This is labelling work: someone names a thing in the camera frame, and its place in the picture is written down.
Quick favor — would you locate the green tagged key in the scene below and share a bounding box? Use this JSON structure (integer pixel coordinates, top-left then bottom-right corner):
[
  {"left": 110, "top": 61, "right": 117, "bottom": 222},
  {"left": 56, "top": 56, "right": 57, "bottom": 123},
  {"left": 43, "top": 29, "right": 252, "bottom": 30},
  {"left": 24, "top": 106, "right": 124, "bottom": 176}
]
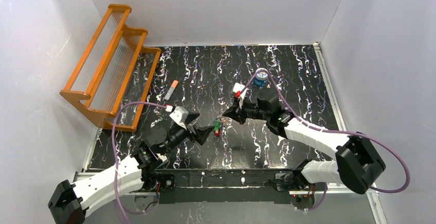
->
[{"left": 213, "top": 119, "right": 221, "bottom": 130}]

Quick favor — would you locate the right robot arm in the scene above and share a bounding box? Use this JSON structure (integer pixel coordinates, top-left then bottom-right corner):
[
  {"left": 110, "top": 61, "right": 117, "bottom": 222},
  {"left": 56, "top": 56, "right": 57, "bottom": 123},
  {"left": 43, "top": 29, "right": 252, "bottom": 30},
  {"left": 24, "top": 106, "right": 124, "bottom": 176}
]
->
[{"left": 223, "top": 96, "right": 386, "bottom": 194}]

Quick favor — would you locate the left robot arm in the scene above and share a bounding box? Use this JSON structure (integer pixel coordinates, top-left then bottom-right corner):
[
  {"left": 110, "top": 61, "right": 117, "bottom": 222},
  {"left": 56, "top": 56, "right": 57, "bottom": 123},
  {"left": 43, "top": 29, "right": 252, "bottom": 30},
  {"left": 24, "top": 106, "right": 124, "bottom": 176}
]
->
[{"left": 48, "top": 111, "right": 214, "bottom": 223}]

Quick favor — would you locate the blue round tin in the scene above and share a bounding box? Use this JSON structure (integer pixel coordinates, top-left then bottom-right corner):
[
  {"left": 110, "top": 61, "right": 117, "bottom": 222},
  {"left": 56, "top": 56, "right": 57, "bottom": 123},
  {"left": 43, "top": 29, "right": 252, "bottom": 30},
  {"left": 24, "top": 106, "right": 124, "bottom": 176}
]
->
[{"left": 253, "top": 70, "right": 269, "bottom": 87}]

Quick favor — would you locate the orange capped white highlighter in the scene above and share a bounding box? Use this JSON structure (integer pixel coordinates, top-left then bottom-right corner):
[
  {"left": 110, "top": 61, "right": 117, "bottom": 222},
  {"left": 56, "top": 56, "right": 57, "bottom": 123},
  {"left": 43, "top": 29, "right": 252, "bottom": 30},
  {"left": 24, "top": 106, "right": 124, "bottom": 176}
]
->
[{"left": 164, "top": 80, "right": 178, "bottom": 101}]

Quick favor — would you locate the orange wooden tiered rack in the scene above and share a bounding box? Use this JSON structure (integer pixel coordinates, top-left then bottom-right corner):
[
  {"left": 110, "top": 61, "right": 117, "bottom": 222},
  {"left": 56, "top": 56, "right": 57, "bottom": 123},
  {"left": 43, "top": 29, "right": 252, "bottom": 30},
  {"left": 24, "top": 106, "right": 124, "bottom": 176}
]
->
[{"left": 60, "top": 4, "right": 161, "bottom": 132}]

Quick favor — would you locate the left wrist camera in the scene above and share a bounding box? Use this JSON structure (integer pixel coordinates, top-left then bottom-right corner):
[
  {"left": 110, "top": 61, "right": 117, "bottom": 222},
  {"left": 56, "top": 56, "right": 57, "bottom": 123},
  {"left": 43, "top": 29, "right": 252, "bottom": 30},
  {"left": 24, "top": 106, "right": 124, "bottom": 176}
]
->
[{"left": 166, "top": 105, "right": 189, "bottom": 130}]

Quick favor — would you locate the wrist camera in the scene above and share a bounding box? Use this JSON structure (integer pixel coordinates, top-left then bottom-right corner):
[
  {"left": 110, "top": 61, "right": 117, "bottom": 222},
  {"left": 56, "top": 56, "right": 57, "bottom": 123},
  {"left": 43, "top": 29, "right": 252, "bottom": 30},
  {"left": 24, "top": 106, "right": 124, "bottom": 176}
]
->
[
  {"left": 232, "top": 83, "right": 247, "bottom": 109},
  {"left": 166, "top": 105, "right": 189, "bottom": 130}
]

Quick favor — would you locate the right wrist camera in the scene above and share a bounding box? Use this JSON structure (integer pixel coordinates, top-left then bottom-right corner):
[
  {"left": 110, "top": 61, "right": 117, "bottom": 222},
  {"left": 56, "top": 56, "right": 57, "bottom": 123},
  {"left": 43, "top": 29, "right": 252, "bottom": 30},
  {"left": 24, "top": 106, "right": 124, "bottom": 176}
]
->
[{"left": 232, "top": 83, "right": 247, "bottom": 109}]

